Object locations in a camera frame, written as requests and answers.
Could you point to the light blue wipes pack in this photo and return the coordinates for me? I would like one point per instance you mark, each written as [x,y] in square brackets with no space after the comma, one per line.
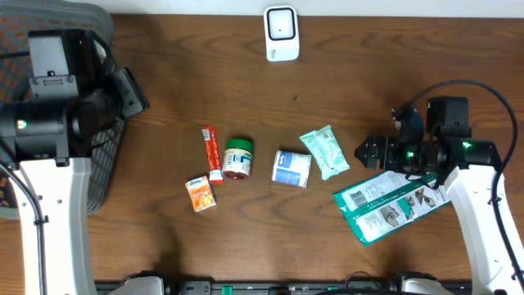
[327,152]

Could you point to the orange tissue packet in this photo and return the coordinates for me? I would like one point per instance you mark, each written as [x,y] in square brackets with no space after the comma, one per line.
[201,193]

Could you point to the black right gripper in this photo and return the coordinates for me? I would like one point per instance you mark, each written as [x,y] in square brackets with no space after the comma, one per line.
[376,142]

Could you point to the green white 3M package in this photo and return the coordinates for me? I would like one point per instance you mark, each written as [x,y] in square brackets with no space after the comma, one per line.
[387,202]

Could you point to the white barcode scanner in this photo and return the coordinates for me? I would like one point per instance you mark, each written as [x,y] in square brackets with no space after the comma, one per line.
[281,32]

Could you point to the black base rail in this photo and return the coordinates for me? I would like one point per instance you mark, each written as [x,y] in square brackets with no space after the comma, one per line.
[209,288]

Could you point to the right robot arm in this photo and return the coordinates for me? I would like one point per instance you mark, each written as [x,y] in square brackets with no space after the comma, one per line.
[471,173]

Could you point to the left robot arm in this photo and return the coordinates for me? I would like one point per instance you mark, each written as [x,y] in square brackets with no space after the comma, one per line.
[51,194]

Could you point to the blue white packet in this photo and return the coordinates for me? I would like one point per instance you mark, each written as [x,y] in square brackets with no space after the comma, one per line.
[291,168]

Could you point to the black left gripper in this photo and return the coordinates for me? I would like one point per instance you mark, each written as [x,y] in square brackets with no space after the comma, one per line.
[138,102]

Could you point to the red stick sachet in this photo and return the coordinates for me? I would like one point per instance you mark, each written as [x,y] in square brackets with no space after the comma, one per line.
[212,152]

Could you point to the green lid jar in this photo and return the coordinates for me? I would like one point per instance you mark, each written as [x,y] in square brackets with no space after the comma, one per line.
[237,158]

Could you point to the grey plastic basket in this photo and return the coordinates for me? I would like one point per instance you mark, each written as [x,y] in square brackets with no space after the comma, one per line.
[18,17]

